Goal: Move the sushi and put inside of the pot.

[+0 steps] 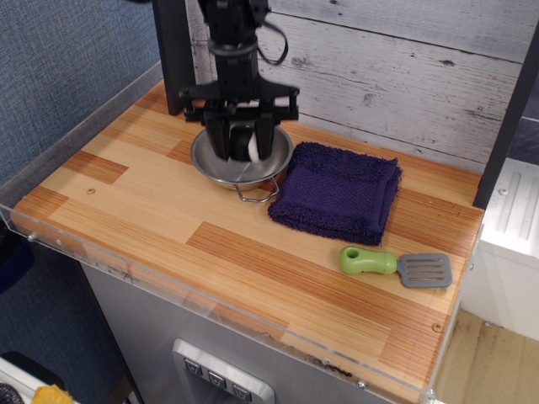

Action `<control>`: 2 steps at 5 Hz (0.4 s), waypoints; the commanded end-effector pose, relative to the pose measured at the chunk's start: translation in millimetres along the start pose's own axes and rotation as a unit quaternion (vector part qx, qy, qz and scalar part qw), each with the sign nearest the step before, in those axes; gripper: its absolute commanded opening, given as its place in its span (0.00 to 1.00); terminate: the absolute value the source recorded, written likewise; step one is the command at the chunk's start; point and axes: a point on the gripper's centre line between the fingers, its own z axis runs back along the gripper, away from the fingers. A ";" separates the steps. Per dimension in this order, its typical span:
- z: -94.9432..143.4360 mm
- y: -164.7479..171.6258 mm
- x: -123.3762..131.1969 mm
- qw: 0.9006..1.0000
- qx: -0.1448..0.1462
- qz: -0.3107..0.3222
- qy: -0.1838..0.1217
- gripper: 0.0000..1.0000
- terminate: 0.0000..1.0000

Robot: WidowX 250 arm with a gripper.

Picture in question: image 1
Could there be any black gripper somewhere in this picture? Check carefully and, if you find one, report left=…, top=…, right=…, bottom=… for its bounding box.
left=179, top=50, right=299, bottom=160

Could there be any toy sushi roll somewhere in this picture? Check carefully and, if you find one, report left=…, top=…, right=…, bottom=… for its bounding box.
left=230, top=125, right=260, bottom=162

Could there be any purple towel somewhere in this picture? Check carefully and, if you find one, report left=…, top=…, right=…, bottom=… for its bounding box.
left=268, top=142, right=402, bottom=246

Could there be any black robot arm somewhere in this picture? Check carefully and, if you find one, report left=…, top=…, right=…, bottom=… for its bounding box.
left=179, top=1, right=300, bottom=161

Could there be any stainless steel bowl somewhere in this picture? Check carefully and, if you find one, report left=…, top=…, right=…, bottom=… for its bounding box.
left=190, top=127, right=293, bottom=203

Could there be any silver toy cabinet front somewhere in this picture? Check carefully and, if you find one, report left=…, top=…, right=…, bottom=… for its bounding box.
left=83, top=265, right=425, bottom=403

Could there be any clear acrylic guard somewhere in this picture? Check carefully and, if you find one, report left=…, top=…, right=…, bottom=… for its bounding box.
left=1, top=66, right=483, bottom=403

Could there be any grey dispenser button panel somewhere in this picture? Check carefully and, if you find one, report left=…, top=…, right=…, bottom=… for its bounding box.
left=172, top=338, right=275, bottom=403

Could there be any white side counter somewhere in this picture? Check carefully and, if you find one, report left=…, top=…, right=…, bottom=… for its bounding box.
left=461, top=158, right=538, bottom=340

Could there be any yellow object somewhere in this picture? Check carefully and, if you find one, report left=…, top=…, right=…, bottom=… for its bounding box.
left=31, top=385, right=75, bottom=404

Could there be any black cable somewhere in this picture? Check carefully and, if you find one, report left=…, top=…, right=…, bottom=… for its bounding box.
left=255, top=19, right=290, bottom=66

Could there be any dark grey left post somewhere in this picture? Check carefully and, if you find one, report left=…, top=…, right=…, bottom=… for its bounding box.
left=152, top=0, right=195, bottom=115

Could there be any dark grey post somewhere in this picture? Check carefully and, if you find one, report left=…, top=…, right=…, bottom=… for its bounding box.
left=152, top=0, right=195, bottom=115
left=472, top=26, right=538, bottom=210

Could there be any green handled grey spatula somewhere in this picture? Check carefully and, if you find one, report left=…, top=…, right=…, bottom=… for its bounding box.
left=339, top=247, right=453, bottom=289

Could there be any dark grey right post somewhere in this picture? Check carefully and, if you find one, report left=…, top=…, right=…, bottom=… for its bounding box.
left=472, top=26, right=538, bottom=210

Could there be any black corrugated hose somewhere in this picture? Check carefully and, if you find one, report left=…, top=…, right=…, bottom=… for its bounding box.
left=0, top=381, right=33, bottom=404

